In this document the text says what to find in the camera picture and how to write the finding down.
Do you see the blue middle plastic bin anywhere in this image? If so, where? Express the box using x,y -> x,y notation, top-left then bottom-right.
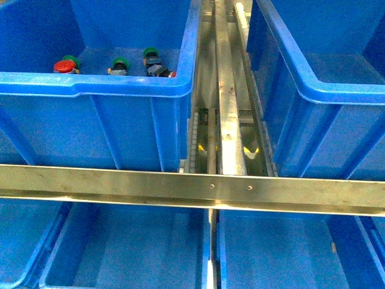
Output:
247,1 -> 384,181

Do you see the green push button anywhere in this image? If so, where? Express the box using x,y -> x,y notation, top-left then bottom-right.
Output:
63,55 -> 81,69
108,57 -> 130,76
143,47 -> 176,78

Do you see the metal divider rail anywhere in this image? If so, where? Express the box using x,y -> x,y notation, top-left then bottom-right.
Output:
214,1 -> 247,175

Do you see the blue left plastic bin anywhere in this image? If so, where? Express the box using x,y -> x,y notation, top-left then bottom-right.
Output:
1,1 -> 202,172

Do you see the green push button middle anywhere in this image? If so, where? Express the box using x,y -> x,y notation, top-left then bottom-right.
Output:
108,57 -> 130,76

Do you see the white roller conveyor track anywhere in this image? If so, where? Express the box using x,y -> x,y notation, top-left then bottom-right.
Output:
233,2 -> 277,177

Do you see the blue lower middle bin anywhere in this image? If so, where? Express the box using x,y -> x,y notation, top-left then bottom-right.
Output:
218,210 -> 384,288

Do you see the green push button right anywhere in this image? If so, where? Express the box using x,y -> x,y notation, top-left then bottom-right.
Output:
143,47 -> 176,78

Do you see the green push button left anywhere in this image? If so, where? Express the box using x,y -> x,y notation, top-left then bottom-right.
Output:
63,55 -> 81,69

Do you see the blue lower left bin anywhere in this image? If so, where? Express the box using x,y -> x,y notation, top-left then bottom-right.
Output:
39,203 -> 209,288

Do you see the red mushroom push button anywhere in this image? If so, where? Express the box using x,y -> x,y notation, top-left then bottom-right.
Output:
54,60 -> 79,74

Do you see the metal front shelf rail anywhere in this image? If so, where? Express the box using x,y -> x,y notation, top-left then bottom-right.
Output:
1,165 -> 384,217

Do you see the blue plastic bin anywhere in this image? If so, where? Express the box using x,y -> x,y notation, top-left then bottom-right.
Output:
1,1 -> 202,172
247,1 -> 384,181

